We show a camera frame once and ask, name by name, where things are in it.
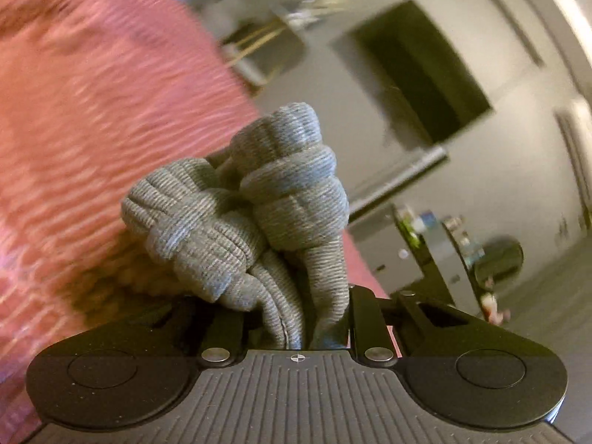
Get dark wall television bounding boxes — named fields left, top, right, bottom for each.
left=330, top=0, right=494, bottom=149

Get yellow frame shelf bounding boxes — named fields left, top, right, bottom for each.
left=221, top=0, right=349, bottom=71

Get dark round object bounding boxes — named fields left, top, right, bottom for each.
left=472, top=236, right=526, bottom=284

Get white drawer cabinet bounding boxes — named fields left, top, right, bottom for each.
left=349, top=203, right=428, bottom=299

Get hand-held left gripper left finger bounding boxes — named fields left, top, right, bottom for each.
left=155, top=297, right=251, bottom=365

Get pink ribbed blanket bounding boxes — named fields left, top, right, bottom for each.
left=0, top=0, right=399, bottom=428

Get grey knitted sock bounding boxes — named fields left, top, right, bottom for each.
left=120, top=102, right=351, bottom=350

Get pink plush toy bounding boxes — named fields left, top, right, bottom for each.
left=480, top=287, right=511, bottom=325

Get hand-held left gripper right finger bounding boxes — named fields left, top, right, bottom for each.
left=349, top=286, right=482, bottom=364

